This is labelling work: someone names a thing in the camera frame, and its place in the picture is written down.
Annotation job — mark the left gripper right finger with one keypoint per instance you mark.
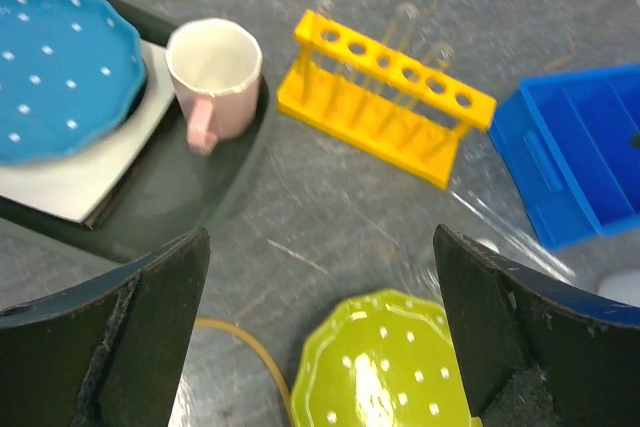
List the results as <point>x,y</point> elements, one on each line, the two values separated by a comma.
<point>506,318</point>

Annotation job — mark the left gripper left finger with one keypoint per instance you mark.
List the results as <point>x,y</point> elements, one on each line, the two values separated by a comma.
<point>109,351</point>

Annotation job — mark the glass test tube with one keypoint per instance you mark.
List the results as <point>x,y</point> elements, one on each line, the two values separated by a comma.
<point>542,260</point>
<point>324,9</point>
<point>401,27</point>

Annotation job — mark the yellow test tube rack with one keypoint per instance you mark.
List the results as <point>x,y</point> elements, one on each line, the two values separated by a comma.
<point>392,106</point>

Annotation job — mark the green dotted plate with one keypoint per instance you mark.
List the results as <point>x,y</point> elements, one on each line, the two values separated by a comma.
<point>382,359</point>

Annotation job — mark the white square plate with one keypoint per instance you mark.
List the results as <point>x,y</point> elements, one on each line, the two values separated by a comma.
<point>71,188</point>

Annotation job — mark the grey plastic tray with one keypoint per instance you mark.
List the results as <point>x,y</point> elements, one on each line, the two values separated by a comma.
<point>168,191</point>

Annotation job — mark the blue plastic bin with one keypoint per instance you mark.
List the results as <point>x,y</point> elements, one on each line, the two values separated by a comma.
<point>569,142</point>

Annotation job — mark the blue dotted plate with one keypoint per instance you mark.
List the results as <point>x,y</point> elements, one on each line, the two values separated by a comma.
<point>71,71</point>

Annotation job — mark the pink mug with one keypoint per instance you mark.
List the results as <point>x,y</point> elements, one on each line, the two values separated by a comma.
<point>215,67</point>

